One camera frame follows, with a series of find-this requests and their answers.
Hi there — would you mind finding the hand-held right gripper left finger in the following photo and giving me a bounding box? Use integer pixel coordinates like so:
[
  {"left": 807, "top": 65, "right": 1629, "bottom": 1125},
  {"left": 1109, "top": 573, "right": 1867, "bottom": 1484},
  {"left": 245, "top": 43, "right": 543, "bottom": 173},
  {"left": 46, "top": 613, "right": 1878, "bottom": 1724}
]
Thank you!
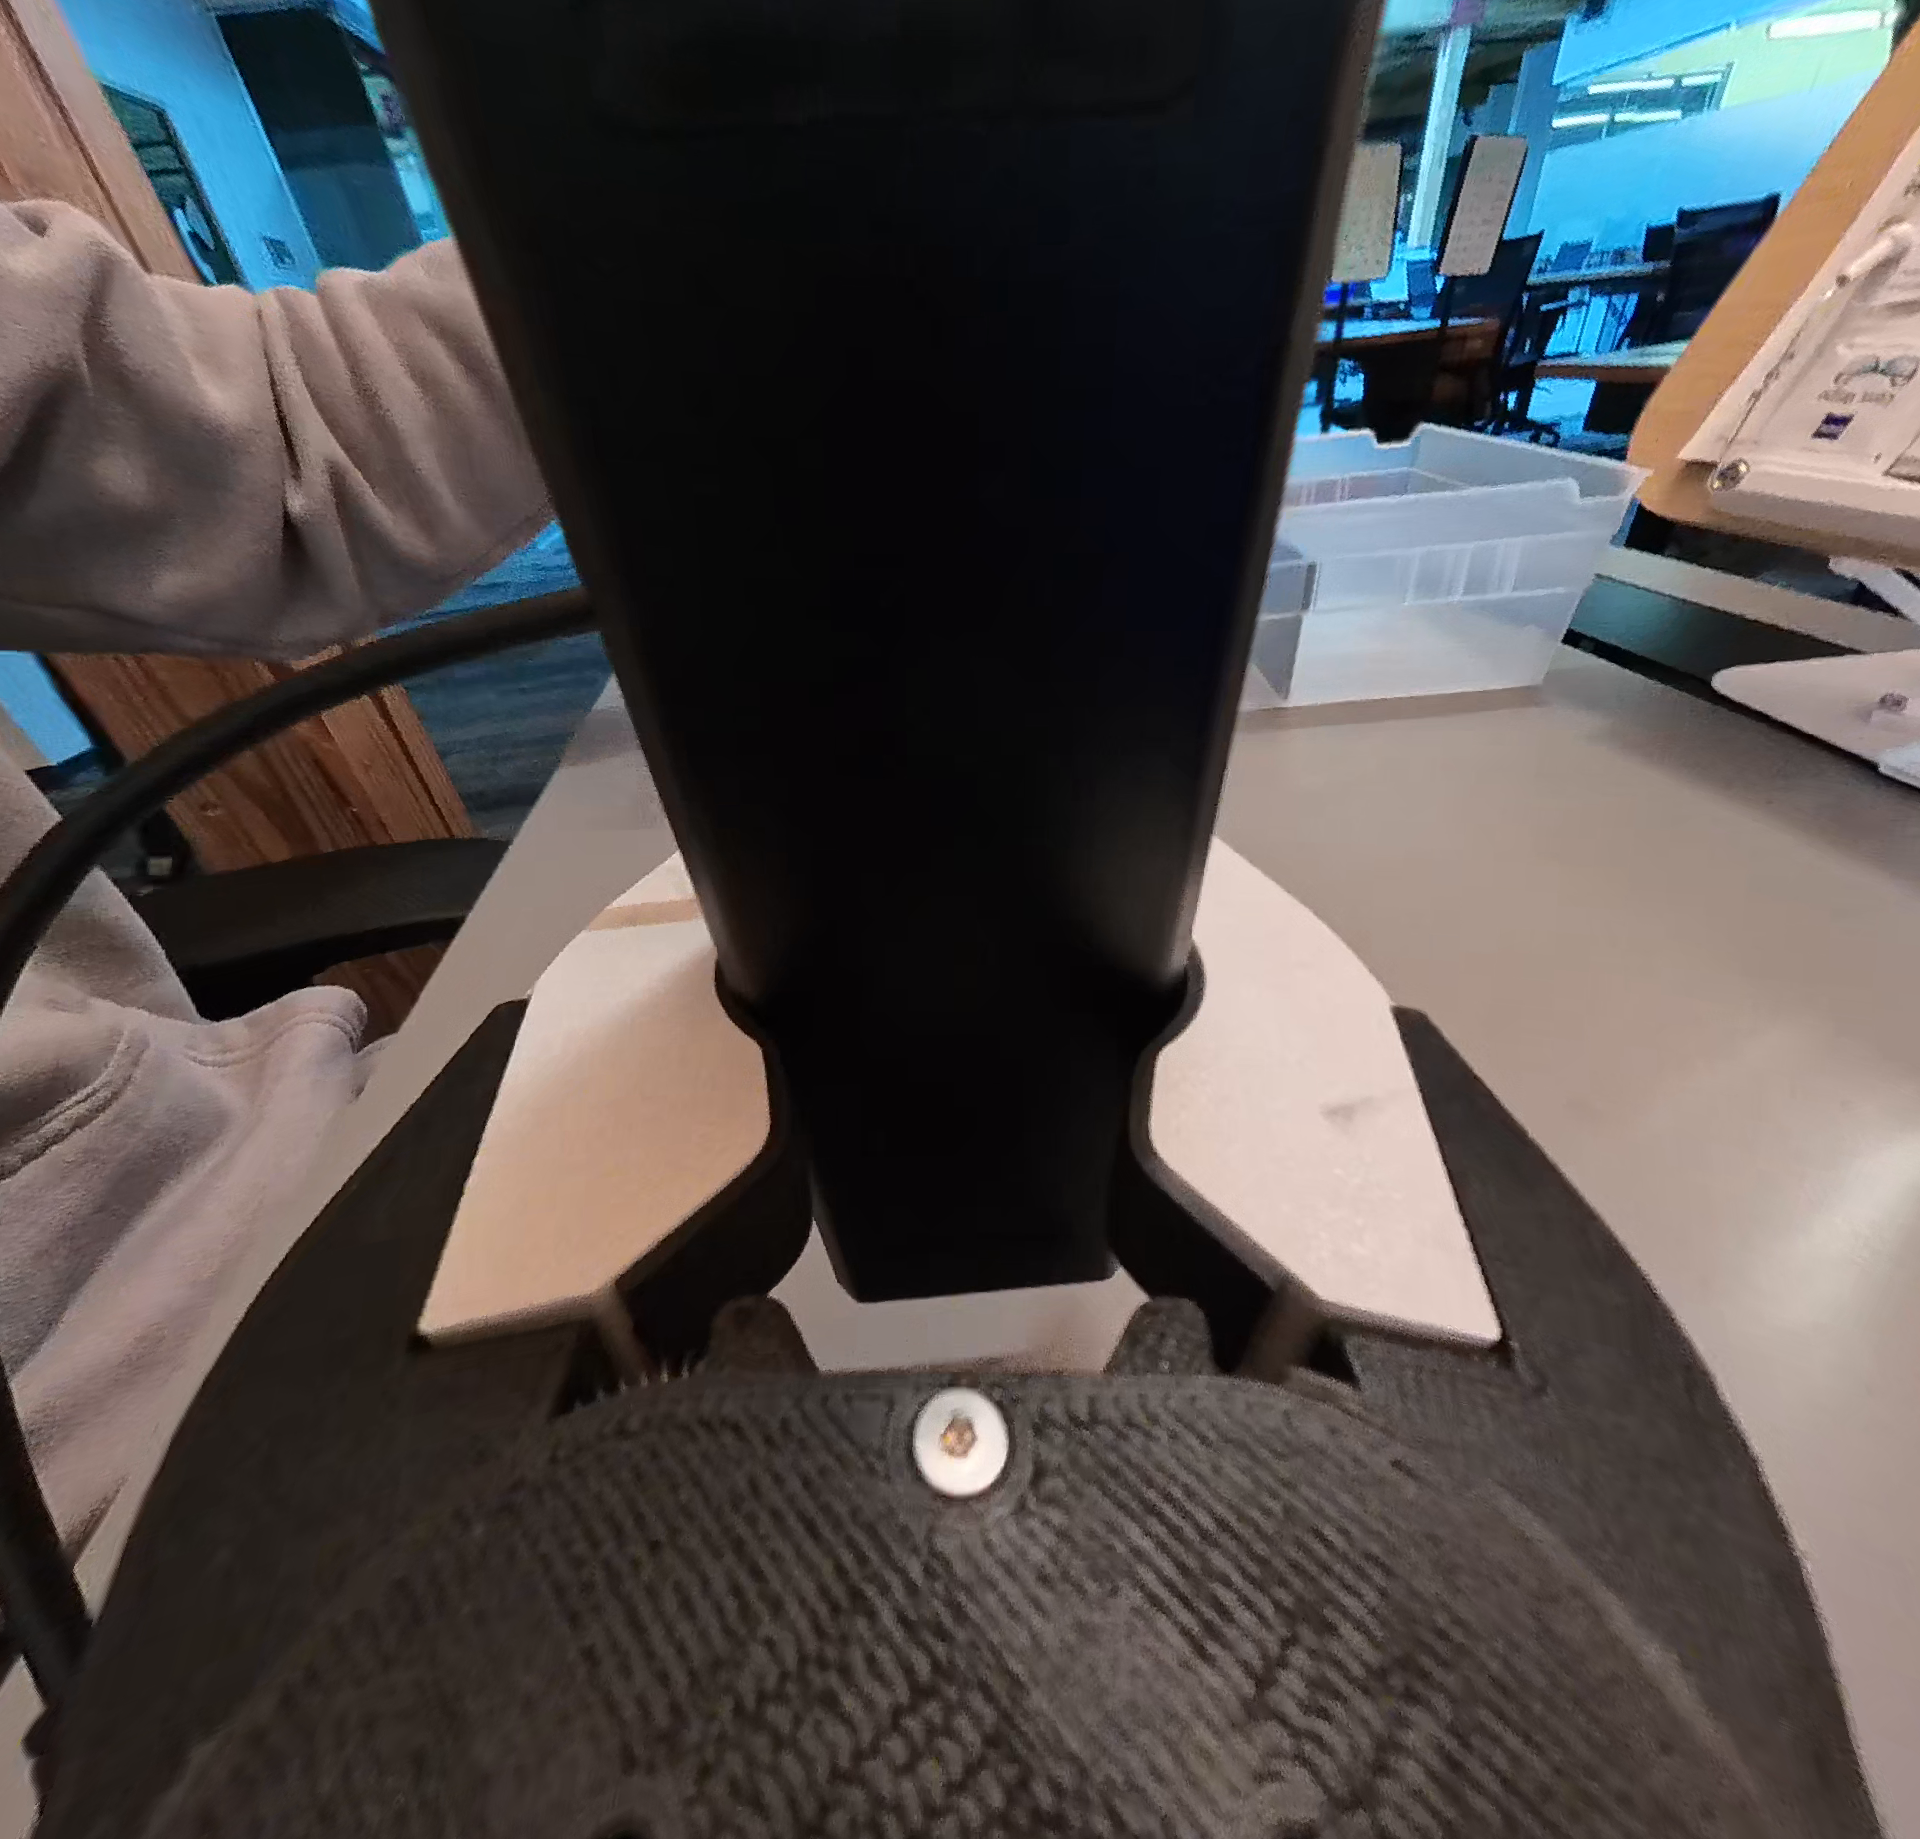
[{"left": 420, "top": 849, "right": 825, "bottom": 1382}]

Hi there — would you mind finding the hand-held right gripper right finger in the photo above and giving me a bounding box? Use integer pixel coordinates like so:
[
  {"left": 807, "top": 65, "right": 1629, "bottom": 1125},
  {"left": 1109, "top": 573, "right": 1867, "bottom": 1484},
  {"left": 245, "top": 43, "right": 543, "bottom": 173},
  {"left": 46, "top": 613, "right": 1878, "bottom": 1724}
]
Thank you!
[{"left": 1106, "top": 833, "right": 1506, "bottom": 1382}]

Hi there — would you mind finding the black rectangular hub device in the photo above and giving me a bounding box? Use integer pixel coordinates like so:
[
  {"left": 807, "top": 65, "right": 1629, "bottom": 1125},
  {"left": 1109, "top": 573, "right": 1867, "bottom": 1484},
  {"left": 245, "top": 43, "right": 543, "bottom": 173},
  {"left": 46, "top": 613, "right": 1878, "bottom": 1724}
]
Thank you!
[{"left": 336, "top": 0, "right": 1405, "bottom": 1301}]

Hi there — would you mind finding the person's left forearm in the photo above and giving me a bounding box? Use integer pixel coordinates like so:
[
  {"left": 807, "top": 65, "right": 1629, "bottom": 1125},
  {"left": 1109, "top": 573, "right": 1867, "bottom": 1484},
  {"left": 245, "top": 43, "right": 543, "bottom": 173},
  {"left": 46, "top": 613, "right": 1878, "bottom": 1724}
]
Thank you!
[{"left": 0, "top": 195, "right": 558, "bottom": 663}]

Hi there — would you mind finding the grey desk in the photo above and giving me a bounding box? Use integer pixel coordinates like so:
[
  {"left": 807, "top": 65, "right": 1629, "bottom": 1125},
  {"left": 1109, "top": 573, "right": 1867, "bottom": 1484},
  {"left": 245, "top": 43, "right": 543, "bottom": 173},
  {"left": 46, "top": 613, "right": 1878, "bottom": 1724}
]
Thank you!
[{"left": 344, "top": 639, "right": 1920, "bottom": 1839}]

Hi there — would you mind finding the grey bin divider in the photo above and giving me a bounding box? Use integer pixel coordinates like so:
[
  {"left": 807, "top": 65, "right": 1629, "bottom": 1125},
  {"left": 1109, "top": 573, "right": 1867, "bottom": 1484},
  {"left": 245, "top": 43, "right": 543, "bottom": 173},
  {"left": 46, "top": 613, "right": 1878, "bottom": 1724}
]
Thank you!
[{"left": 1244, "top": 555, "right": 1323, "bottom": 707}]

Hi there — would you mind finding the clear plastic bin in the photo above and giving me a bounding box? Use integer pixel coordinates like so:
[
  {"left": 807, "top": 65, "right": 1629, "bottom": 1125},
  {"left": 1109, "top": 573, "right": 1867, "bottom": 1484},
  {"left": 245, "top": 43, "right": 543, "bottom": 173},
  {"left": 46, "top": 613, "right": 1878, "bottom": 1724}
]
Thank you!
[{"left": 1237, "top": 423, "right": 1648, "bottom": 711}]

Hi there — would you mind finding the black stand base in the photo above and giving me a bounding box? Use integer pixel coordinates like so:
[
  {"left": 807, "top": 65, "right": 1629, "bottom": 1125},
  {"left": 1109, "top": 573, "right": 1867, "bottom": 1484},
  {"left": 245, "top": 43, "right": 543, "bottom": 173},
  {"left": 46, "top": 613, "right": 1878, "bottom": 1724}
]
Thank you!
[{"left": 1560, "top": 545, "right": 1920, "bottom": 689}]

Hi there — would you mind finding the background wooden work table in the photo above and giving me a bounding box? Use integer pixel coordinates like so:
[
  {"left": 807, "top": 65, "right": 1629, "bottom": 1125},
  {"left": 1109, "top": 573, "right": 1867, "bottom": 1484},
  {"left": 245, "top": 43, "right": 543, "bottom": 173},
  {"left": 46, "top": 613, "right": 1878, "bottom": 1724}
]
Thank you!
[{"left": 1321, "top": 311, "right": 1503, "bottom": 431}]

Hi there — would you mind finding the black background office chair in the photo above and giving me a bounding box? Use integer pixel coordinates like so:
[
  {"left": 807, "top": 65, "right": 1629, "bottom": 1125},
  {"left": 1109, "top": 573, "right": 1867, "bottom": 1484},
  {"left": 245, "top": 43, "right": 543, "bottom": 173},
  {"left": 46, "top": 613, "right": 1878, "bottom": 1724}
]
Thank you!
[
  {"left": 1626, "top": 193, "right": 1784, "bottom": 355},
  {"left": 1476, "top": 231, "right": 1571, "bottom": 437}
]

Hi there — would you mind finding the wooden board stand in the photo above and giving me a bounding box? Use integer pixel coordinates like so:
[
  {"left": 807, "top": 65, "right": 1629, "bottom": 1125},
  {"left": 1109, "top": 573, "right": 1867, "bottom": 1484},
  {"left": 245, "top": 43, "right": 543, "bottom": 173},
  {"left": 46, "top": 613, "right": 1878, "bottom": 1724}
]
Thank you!
[{"left": 1626, "top": 31, "right": 1920, "bottom": 527}]

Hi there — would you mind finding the pale standing board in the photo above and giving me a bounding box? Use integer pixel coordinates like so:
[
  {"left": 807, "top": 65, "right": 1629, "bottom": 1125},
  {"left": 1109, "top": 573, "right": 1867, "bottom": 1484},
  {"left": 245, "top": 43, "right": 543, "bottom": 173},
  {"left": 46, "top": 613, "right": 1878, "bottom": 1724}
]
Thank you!
[
  {"left": 1437, "top": 133, "right": 1531, "bottom": 277},
  {"left": 1333, "top": 141, "right": 1405, "bottom": 285}
]

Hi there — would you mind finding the white printed packet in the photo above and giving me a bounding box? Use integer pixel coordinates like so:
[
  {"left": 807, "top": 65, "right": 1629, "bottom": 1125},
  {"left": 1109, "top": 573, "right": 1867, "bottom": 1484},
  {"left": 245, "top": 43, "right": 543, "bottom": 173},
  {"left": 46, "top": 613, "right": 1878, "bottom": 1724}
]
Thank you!
[{"left": 1680, "top": 129, "right": 1920, "bottom": 491}]

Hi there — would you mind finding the black cable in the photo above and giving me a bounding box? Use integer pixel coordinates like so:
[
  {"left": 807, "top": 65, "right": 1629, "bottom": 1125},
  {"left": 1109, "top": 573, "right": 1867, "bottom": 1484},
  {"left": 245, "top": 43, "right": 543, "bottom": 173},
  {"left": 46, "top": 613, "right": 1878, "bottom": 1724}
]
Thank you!
[{"left": 0, "top": 585, "right": 602, "bottom": 1704}]

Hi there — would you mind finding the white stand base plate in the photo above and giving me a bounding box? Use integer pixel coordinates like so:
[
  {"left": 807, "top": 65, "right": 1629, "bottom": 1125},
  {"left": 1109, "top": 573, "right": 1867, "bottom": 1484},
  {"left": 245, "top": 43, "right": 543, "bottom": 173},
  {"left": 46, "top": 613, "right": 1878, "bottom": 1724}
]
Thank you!
[{"left": 1710, "top": 649, "right": 1920, "bottom": 791}]

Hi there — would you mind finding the white clip rail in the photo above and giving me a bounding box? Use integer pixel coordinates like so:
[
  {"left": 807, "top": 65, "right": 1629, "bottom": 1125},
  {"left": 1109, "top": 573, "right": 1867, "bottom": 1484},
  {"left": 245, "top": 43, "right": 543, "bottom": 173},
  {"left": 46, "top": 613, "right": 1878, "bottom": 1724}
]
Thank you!
[{"left": 1710, "top": 451, "right": 1920, "bottom": 569}]

